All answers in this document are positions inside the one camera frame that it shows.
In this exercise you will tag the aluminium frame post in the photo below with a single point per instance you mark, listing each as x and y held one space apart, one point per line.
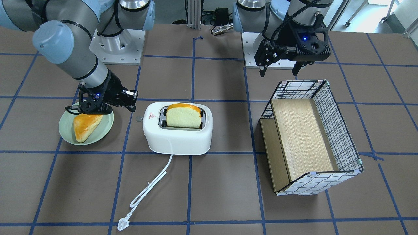
194 8

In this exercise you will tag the triangular orange bread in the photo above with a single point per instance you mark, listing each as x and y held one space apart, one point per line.
84 125

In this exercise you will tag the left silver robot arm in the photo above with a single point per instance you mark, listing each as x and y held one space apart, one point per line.
271 20

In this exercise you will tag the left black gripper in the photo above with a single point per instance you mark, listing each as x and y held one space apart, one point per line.
289 39

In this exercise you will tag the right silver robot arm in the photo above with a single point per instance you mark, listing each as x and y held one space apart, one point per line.
63 31

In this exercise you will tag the checkered fabric wood box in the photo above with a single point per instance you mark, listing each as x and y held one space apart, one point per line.
308 145

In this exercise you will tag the white toaster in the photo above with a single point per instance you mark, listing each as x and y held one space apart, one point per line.
166 139

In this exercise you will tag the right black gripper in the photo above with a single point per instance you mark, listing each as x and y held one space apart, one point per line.
111 85

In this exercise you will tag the black power adapter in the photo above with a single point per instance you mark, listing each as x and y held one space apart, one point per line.
221 16

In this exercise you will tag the toast slice in toaster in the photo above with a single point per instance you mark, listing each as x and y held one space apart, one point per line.
183 115

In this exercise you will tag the green plate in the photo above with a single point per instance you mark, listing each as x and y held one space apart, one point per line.
66 128

